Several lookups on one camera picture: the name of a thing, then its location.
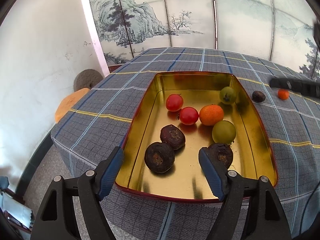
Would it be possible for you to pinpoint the orange tangerine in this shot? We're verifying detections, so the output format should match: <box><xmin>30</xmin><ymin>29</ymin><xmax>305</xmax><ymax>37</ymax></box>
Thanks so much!
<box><xmin>277</xmin><ymin>89</ymin><xmax>290</xmax><ymax>100</ymax></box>
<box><xmin>199</xmin><ymin>104</ymin><xmax>224</xmax><ymax>126</ymax></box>

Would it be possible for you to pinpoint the dark brown fruit large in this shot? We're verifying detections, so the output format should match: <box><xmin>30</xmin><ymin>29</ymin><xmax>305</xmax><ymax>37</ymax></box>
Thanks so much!
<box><xmin>208</xmin><ymin>143</ymin><xmax>233</xmax><ymax>169</ymax></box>

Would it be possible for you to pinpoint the green fruit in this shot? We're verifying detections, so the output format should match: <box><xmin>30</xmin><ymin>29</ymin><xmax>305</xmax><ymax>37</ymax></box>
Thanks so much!
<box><xmin>212</xmin><ymin>120</ymin><xmax>236</xmax><ymax>145</ymax></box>
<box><xmin>219</xmin><ymin>86</ymin><xmax>236</xmax><ymax>105</ymax></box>

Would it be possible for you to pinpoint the dark brown fruit small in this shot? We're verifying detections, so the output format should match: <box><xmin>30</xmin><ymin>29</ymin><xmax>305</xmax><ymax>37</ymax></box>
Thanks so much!
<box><xmin>160</xmin><ymin>125</ymin><xmax>185</xmax><ymax>151</ymax></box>

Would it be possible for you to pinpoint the red tomato small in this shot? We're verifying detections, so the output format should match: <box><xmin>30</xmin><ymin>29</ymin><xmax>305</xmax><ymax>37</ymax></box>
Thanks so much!
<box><xmin>179</xmin><ymin>107</ymin><xmax>199</xmax><ymax>125</ymax></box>

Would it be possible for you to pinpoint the red tomato with stem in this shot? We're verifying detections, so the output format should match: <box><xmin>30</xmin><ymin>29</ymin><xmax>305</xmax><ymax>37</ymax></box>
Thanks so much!
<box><xmin>165</xmin><ymin>94</ymin><xmax>184</xmax><ymax>112</ymax></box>

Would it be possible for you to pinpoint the painted landscape folding screen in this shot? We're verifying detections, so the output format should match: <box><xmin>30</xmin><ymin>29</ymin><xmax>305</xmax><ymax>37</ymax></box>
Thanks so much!
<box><xmin>89</xmin><ymin>0</ymin><xmax>319</xmax><ymax>80</ymax></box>

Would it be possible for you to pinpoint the dark wooden chair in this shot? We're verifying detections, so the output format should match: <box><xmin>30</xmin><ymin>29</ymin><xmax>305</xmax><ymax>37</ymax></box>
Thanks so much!
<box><xmin>1</xmin><ymin>189</ymin><xmax>34</xmax><ymax>239</ymax></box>

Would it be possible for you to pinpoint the plaid grey tablecloth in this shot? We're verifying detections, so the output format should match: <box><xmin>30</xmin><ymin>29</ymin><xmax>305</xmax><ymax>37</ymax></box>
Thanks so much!
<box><xmin>50</xmin><ymin>47</ymin><xmax>320</xmax><ymax>240</ymax></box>

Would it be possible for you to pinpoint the orange round cushion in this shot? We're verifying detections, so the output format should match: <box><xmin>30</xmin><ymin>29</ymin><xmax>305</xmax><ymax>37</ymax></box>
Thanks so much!
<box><xmin>55</xmin><ymin>88</ymin><xmax>90</xmax><ymax>124</ymax></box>

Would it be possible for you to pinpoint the gold coffee tin box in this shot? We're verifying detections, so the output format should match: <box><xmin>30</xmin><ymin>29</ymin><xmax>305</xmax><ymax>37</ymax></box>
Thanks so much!
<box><xmin>116</xmin><ymin>72</ymin><xmax>278</xmax><ymax>203</ymax></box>

